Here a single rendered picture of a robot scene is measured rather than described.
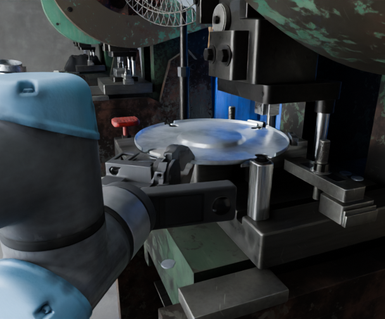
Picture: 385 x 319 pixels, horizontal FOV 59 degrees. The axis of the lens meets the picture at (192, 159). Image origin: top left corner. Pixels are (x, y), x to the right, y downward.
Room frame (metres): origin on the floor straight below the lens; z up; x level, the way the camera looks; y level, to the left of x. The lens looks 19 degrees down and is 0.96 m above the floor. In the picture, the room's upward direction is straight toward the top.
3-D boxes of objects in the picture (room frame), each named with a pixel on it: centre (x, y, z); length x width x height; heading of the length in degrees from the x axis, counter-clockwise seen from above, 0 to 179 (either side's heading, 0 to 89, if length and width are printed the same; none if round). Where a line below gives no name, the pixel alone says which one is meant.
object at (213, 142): (0.63, -0.04, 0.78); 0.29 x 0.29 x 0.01
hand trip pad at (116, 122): (0.90, 0.18, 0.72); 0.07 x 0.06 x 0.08; 111
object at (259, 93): (0.68, -0.16, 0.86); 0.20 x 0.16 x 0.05; 21
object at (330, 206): (0.52, -0.22, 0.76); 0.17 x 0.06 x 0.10; 21
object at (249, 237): (0.68, -0.15, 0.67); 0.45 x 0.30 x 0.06; 21
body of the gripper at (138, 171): (0.38, 0.07, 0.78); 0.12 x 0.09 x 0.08; 163
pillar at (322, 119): (0.62, -0.24, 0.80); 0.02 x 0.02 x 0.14
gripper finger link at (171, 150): (0.43, 0.03, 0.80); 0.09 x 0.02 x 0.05; 163
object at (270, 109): (0.67, -0.15, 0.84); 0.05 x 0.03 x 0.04; 21
